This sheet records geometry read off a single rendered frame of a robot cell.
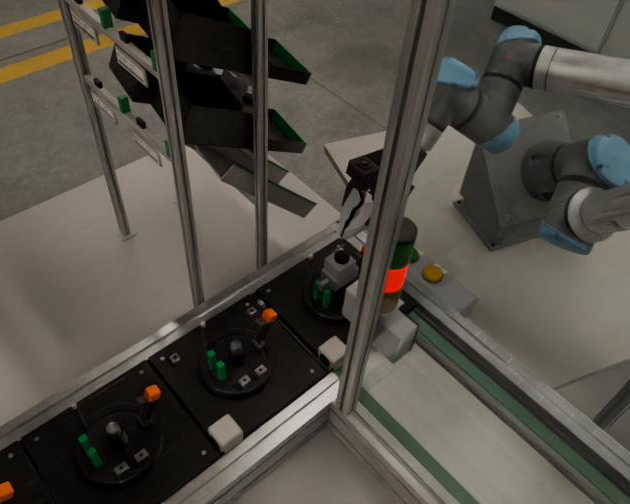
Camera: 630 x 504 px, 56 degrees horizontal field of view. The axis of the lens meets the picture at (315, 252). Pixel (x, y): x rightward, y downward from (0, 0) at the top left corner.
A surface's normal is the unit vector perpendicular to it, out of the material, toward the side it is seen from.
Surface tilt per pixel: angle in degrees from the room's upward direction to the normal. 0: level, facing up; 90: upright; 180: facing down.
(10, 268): 0
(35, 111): 0
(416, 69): 90
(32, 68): 0
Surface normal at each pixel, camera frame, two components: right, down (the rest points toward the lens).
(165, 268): 0.06, -0.66
